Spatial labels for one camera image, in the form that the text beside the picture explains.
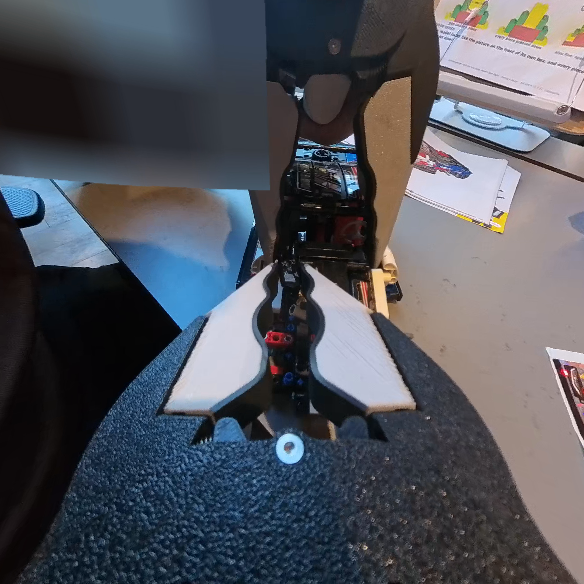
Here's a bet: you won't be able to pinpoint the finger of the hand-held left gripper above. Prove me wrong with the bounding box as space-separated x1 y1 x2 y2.
250 82 300 274
355 74 414 268

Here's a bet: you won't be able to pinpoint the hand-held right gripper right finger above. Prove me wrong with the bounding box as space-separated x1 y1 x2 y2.
304 264 418 441

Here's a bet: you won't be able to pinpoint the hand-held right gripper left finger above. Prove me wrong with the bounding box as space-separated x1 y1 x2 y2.
162 263 278 441

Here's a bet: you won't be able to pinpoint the red white toy race car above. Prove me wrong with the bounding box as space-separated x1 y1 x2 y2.
236 141 404 417

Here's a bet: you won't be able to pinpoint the black star-printed brick piece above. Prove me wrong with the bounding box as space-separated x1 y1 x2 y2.
279 258 303 293

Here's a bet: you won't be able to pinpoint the task sheet on stand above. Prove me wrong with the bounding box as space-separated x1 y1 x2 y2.
436 0 584 136

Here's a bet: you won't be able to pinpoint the person's left hand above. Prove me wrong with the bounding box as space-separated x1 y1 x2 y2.
299 121 359 143

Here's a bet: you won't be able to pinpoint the open toy instruction booklet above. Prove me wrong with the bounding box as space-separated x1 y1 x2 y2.
404 132 522 234

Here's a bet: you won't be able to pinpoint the white board stand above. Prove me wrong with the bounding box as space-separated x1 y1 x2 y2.
428 93 551 153

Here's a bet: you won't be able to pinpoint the person's black pants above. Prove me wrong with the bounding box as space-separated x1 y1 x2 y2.
34 262 183 411

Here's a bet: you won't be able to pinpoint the printed brick instruction sheet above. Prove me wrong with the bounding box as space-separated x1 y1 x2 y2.
436 0 584 112

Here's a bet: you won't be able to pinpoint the holographic sticker sheet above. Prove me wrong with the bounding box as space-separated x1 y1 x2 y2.
546 348 584 449

